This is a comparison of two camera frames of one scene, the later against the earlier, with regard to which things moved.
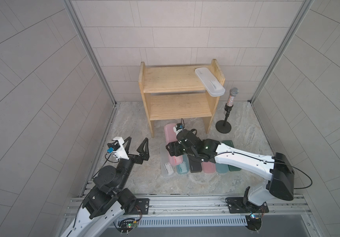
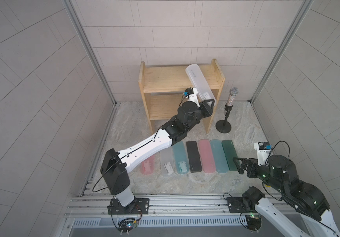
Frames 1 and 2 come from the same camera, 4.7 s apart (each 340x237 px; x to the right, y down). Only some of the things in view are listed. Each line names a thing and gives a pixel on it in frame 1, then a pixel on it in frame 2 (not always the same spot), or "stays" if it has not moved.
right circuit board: (253, 223) stays
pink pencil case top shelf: (170, 136) -> (148, 165)
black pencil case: (195, 167) stays
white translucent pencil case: (167, 170) stays
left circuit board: (126, 225) stays
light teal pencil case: (184, 168) stays
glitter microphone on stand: (224, 126) stays
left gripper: (139, 159) -> (203, 109)
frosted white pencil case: (209, 82) -> (198, 82)
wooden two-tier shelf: (172, 92) stays
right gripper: (176, 150) -> (250, 163)
